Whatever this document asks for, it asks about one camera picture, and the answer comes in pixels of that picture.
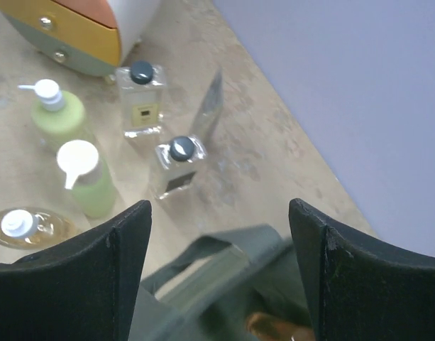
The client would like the green pump bottle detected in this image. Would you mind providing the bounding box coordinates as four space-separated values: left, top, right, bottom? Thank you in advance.
18 79 94 153

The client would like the green canvas bag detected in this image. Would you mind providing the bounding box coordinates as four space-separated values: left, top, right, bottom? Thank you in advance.
128 224 312 340

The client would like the clear bottle dark label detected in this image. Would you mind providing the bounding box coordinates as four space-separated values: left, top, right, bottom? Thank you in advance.
149 135 207 200

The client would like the white round drawer box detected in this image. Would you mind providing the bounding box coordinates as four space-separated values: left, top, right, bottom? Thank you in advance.
0 0 160 77

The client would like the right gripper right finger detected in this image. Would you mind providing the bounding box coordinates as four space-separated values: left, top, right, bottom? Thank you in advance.
289 198 435 340

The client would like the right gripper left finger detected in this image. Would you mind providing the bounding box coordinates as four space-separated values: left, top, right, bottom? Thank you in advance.
0 200 152 340

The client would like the silver squeeze tube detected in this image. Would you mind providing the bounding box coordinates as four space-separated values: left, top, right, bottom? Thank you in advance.
189 68 224 145

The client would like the amber bottle white cap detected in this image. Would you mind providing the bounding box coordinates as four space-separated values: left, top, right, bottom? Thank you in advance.
0 207 79 250

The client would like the orange bottle pink cap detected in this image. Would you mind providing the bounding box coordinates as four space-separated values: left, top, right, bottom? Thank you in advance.
246 312 316 341

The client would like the clear bottle yellow label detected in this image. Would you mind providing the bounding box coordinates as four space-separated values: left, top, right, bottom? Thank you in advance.
115 60 167 139

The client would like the green bottle beige cap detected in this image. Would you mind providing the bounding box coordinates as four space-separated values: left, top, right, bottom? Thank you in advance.
56 139 116 219

